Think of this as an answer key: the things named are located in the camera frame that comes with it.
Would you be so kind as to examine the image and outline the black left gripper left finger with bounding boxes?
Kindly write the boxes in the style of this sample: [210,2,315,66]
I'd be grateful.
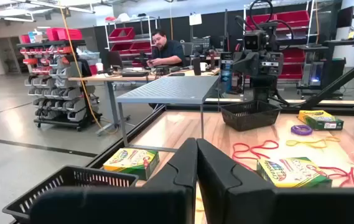
[29,138,198,224]

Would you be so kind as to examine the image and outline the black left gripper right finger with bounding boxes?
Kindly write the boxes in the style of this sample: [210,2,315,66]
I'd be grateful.
[197,138,354,224]

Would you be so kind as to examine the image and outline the black plastic mesh basket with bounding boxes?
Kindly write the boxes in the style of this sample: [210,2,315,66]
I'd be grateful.
[2,165,139,224]
[220,100,282,132]

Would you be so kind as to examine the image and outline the yellow green crayons box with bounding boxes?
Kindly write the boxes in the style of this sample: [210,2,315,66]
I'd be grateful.
[103,147,161,181]
[256,156,333,189]

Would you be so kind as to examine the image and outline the red rubber band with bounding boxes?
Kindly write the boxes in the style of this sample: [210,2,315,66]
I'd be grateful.
[318,166,354,189]
[231,139,279,172]

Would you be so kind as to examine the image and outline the yellow rubber band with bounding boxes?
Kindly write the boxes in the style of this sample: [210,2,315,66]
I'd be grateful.
[285,136,342,149]

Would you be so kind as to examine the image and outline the wooden office desk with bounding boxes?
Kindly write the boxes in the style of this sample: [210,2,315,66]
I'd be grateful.
[67,67,221,136]

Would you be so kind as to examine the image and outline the white shelving with red bins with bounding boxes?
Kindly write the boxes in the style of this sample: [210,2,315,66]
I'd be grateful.
[243,0,317,83]
[104,15,159,68]

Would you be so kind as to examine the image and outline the black standing workstation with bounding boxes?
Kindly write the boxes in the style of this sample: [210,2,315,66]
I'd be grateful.
[297,39,354,100]

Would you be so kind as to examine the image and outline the black bottle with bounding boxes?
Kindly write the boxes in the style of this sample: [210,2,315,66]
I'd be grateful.
[192,55,202,76]

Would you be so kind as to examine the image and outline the purple coil wristband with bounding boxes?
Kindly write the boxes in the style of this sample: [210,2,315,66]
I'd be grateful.
[290,124,314,136]

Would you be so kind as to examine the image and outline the yellow green markers box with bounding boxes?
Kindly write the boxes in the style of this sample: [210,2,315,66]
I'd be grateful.
[297,110,345,131]

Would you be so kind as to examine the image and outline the white paper sign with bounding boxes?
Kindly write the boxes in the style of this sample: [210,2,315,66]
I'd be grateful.
[189,12,203,26]

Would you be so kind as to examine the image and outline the grey perforated metal shelf riser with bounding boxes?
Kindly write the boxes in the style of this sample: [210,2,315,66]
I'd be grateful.
[115,75,221,153]

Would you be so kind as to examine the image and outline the person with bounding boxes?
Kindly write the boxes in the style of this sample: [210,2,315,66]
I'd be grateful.
[146,29,186,68]

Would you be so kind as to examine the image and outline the black keyboard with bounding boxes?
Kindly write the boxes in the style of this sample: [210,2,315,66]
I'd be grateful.
[121,70,149,78]

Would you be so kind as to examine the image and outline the parts bin rack cart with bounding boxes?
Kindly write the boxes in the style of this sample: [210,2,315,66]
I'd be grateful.
[16,39,101,131]

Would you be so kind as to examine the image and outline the black laptop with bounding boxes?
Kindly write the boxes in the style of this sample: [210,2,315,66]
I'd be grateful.
[107,50,124,71]

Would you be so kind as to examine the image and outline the red storage bins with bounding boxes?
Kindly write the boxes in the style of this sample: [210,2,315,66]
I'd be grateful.
[45,27,83,41]

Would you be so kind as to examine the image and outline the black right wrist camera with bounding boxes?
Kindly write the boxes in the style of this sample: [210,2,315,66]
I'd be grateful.
[243,29,270,52]

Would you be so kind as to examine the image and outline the black wall monitor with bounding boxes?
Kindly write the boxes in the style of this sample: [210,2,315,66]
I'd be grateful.
[335,6,354,29]

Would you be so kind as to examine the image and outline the yellow hanging cable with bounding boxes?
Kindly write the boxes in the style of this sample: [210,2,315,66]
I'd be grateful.
[60,7,118,134]

